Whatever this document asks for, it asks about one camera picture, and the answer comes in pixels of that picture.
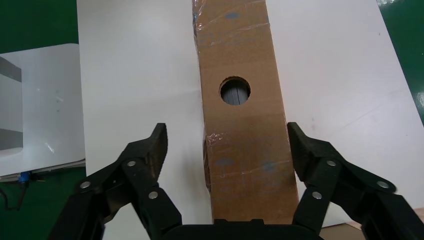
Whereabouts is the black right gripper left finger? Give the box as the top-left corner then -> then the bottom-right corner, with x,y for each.
49,123 -> 183,240

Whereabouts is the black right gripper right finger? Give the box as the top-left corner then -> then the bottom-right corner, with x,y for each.
286,121 -> 424,240

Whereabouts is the small taped cardboard box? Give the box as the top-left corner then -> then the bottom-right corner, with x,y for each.
192,0 -> 300,225

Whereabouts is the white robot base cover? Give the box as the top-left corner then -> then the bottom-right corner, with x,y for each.
0,43 -> 86,182

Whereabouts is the thin black floor cable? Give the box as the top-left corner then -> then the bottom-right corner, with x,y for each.
0,190 -> 22,211

